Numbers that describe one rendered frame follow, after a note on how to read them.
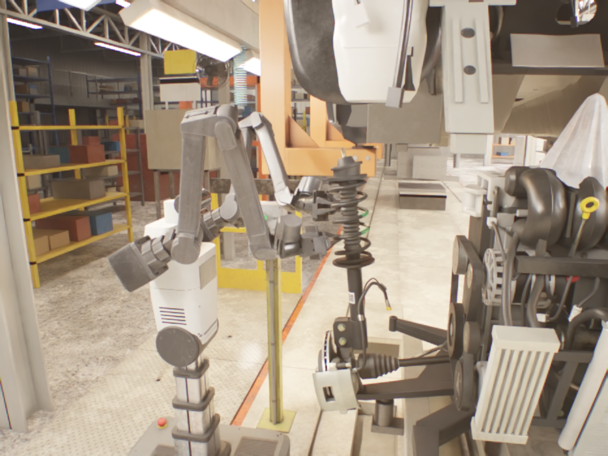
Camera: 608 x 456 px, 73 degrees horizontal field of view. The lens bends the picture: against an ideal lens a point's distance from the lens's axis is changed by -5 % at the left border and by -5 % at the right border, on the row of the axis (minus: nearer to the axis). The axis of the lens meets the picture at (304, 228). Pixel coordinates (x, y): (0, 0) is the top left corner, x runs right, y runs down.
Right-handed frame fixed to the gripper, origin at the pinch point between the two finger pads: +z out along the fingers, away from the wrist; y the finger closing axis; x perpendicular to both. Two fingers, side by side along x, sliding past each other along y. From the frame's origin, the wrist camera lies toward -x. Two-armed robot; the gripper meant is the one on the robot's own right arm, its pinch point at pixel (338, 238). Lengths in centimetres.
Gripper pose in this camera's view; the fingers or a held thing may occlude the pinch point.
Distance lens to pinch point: 133.4
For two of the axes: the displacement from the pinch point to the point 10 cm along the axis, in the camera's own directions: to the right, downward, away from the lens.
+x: -4.5, 0.5, 8.9
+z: 8.8, -1.6, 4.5
